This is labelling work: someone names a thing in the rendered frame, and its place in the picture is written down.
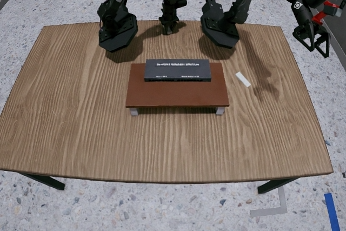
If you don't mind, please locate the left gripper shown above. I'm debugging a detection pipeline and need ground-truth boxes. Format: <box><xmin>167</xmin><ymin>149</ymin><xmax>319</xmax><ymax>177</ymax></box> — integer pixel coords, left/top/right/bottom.
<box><xmin>292</xmin><ymin>10</ymin><xmax>331</xmax><ymax>58</ymax></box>

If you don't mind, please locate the brown wooden stand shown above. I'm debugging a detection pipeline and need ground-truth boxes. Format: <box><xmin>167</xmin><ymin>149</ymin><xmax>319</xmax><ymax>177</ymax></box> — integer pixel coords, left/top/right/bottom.
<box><xmin>125</xmin><ymin>63</ymin><xmax>230</xmax><ymax>115</ymax></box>

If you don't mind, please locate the dark grey network switch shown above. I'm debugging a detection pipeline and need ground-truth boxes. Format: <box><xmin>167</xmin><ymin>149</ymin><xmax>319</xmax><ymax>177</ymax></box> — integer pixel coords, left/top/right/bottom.
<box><xmin>144</xmin><ymin>59</ymin><xmax>211</xmax><ymax>82</ymax></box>

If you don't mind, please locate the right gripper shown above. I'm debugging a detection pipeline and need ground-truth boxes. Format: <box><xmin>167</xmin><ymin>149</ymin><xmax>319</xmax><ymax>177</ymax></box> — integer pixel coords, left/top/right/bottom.
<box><xmin>159</xmin><ymin>8</ymin><xmax>179</xmax><ymax>33</ymax></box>

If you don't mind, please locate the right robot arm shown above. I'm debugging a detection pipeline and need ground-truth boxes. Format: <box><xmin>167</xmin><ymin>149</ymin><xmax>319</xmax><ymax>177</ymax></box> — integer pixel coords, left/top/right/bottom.
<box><xmin>97</xmin><ymin>0</ymin><xmax>187</xmax><ymax>42</ymax></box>

